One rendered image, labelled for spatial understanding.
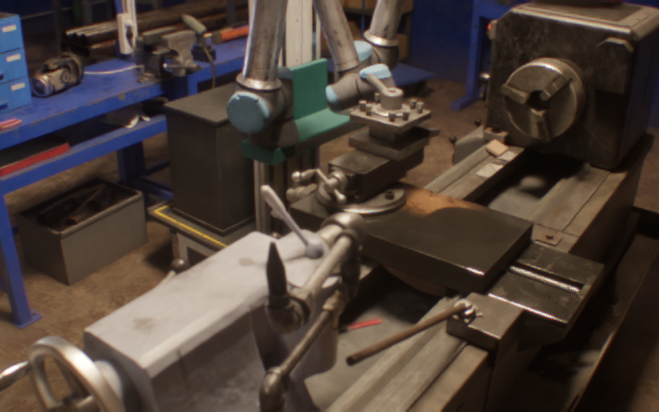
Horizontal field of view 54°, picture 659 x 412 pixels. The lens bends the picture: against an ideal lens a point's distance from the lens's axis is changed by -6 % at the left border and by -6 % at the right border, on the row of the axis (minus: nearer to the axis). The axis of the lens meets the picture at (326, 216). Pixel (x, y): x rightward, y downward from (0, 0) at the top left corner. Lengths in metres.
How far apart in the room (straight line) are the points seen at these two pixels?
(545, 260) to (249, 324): 0.93
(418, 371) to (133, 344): 0.65
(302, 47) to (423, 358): 1.66
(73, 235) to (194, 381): 2.31
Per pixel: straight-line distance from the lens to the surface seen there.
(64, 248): 3.24
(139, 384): 0.96
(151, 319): 1.00
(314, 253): 1.12
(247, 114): 2.26
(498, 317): 1.52
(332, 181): 1.73
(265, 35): 2.20
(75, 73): 3.26
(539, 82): 2.25
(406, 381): 1.38
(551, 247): 1.83
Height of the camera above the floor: 1.74
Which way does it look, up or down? 28 degrees down
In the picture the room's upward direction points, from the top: 1 degrees clockwise
